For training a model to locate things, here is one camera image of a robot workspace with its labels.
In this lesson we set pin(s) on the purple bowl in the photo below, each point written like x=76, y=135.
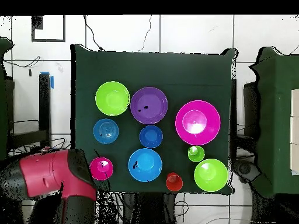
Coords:
x=153, y=100

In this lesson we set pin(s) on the green bowl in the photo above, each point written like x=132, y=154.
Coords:
x=210, y=176
x=112, y=98

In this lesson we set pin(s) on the large pink bowl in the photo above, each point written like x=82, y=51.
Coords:
x=198, y=109

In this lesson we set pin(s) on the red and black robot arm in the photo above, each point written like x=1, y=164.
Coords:
x=42, y=172

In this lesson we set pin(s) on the small dark blue bowl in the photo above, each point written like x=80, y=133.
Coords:
x=151, y=136

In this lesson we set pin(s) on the large blue bowl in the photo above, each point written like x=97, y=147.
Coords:
x=147, y=166

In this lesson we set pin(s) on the light blue straight-sided bowl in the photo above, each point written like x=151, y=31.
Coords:
x=105, y=131

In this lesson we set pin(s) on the dark green table cloth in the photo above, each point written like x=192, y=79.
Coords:
x=163, y=70

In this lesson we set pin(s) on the green cup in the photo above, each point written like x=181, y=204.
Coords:
x=196, y=155

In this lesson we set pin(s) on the orange cup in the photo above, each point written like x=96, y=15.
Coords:
x=174, y=183

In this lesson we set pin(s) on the small pink bowl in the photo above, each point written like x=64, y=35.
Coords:
x=99, y=173

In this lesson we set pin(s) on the green-clothed side table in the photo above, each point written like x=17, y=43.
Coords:
x=2, y=105
x=275, y=116

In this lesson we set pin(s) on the white boxes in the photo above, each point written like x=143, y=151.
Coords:
x=294, y=130

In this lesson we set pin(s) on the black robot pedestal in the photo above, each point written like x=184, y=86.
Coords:
x=149, y=207

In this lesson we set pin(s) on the black post with blue tape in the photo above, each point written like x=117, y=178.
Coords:
x=44, y=112

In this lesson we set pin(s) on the black square floor frame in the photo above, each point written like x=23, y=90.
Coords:
x=37, y=22

